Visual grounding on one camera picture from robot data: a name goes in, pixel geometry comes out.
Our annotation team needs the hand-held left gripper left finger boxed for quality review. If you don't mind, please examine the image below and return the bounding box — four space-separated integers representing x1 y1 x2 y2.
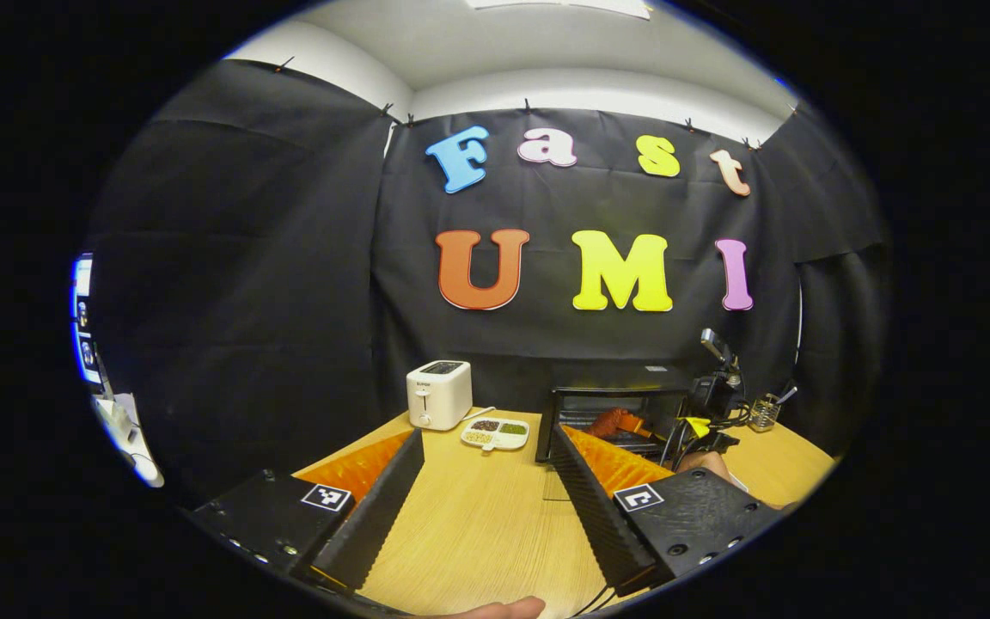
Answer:
184 428 425 594

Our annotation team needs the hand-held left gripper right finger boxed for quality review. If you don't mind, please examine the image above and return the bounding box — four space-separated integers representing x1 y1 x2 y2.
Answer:
551 424 786 598

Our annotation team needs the reddish brown food piece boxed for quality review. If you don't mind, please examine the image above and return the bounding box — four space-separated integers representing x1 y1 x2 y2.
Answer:
588 408 633 441

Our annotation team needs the black electric oven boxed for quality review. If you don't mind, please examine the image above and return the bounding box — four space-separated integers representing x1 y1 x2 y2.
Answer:
535 361 692 504

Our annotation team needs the clear glass jar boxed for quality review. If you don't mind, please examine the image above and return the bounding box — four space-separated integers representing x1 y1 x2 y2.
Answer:
749 393 784 432

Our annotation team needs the white divided plate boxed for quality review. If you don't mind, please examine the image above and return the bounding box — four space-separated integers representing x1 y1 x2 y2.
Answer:
461 417 531 452

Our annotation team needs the white toaster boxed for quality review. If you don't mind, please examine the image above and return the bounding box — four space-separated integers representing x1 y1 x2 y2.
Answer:
406 360 474 431

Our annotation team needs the black backdrop cloth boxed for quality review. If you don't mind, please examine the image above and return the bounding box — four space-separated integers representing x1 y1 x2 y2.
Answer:
87 56 891 508

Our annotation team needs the row of cloth clips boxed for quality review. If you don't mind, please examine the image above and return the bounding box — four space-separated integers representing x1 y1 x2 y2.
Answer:
276 56 801 151

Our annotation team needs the large ceiling light panel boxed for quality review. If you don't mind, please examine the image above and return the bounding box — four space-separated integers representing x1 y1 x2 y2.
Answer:
465 0 652 20

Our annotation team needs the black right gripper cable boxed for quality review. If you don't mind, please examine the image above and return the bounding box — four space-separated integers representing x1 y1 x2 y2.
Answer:
657 404 758 472

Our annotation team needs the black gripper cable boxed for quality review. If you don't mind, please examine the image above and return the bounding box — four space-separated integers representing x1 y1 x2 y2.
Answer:
568 585 629 618
657 404 758 472

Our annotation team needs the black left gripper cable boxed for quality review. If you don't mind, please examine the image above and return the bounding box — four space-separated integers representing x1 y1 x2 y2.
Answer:
568 585 629 618

